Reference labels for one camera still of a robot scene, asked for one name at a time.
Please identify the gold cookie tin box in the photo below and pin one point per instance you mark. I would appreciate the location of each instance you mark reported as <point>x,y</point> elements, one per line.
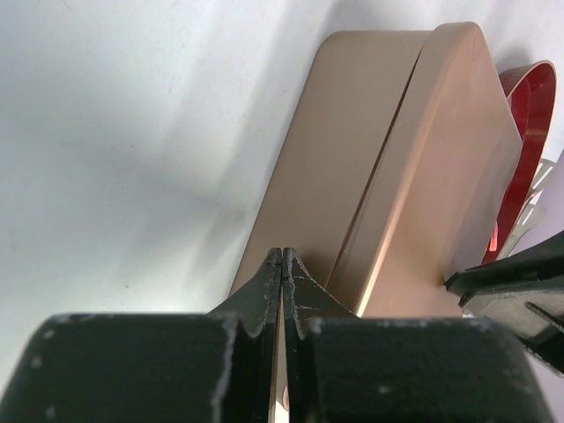
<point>338,129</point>

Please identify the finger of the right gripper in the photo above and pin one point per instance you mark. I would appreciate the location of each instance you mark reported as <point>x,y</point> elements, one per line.
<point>540,262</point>
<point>532,311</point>

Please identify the metal serving tongs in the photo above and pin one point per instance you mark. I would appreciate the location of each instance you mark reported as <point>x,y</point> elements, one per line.
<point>531,213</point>

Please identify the gold tin lid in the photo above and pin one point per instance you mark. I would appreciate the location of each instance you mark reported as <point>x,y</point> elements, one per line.
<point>437,188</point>

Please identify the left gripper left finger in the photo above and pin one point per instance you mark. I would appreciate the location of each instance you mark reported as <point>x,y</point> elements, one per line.
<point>213,367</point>

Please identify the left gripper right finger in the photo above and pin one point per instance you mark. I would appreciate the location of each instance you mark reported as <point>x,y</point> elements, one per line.
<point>341,368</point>

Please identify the red round tray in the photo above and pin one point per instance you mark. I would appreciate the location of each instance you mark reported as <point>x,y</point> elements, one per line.
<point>530,92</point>

